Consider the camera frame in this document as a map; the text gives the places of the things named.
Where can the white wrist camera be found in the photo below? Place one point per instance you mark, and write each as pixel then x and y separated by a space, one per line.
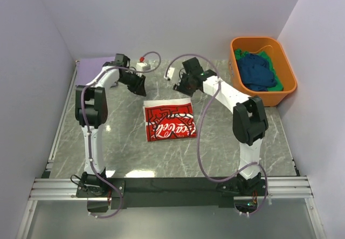
pixel 142 66
pixel 170 74

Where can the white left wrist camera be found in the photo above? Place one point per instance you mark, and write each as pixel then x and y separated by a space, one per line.
pixel 142 66

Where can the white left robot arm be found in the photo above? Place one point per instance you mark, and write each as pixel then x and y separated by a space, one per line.
pixel 91 110

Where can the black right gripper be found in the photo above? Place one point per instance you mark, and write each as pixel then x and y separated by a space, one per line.
pixel 179 87

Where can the white t-shirt red print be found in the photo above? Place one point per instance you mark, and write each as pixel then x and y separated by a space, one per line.
pixel 169 119

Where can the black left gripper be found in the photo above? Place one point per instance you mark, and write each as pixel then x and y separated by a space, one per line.
pixel 138 88

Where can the blue t-shirt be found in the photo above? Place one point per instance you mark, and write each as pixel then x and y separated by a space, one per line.
pixel 255 73

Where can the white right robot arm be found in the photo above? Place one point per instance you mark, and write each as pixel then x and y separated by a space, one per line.
pixel 249 123

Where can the green t-shirt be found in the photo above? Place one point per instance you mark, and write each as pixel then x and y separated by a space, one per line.
pixel 279 87

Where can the orange plastic bin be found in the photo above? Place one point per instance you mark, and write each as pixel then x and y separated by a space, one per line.
pixel 274 50

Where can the aluminium extrusion rail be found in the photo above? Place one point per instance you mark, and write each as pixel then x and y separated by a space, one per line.
pixel 285 187

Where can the folded lavender t-shirt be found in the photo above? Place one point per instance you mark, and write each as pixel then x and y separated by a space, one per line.
pixel 89 68

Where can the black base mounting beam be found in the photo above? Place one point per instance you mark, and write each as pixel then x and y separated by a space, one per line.
pixel 171 191

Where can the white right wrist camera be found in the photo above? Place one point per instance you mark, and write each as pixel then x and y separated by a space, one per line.
pixel 170 74

